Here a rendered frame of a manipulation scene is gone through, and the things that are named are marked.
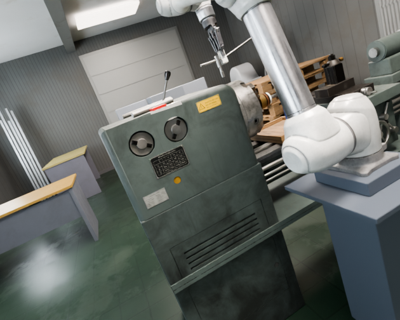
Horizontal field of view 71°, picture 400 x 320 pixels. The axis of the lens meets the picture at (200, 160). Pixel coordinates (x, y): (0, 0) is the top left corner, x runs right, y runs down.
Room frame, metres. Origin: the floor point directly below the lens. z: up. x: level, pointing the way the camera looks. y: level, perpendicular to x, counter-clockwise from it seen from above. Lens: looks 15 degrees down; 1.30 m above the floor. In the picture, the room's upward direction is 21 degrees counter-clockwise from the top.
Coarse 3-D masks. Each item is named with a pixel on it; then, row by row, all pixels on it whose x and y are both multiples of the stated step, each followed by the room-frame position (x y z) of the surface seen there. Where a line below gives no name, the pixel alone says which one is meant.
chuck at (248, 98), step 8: (240, 88) 1.40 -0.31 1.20; (248, 88) 1.39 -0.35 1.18; (240, 96) 1.36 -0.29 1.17; (248, 96) 1.37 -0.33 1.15; (256, 96) 1.37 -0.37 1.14; (248, 104) 1.35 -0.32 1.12; (256, 104) 1.36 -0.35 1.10; (248, 112) 1.34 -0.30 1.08; (256, 112) 1.35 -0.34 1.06; (248, 120) 1.34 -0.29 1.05; (256, 128) 1.38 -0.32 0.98
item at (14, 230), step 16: (32, 192) 3.48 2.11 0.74; (48, 192) 3.08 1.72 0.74; (64, 192) 3.08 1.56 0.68; (80, 192) 3.46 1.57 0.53; (0, 208) 3.23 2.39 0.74; (16, 208) 2.88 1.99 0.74; (32, 208) 2.98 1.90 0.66; (48, 208) 3.02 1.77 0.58; (64, 208) 3.06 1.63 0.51; (80, 208) 3.06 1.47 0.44; (0, 224) 2.89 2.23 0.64; (16, 224) 2.92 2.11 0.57; (32, 224) 2.96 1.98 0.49; (48, 224) 3.00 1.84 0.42; (64, 224) 3.04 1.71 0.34; (96, 224) 3.42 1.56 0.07; (0, 240) 2.87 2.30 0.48; (16, 240) 2.90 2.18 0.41; (96, 240) 3.06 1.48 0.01
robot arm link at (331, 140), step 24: (216, 0) 1.01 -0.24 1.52; (240, 0) 0.97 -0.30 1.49; (264, 0) 0.96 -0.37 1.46; (264, 24) 0.95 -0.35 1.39; (264, 48) 0.95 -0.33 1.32; (288, 48) 0.94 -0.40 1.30; (288, 72) 0.91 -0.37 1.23; (288, 96) 0.91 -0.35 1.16; (288, 120) 0.91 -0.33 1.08; (312, 120) 0.85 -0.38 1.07; (336, 120) 0.88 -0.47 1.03; (288, 144) 0.87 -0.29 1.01; (312, 144) 0.82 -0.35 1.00; (336, 144) 0.83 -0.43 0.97; (312, 168) 0.82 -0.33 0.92
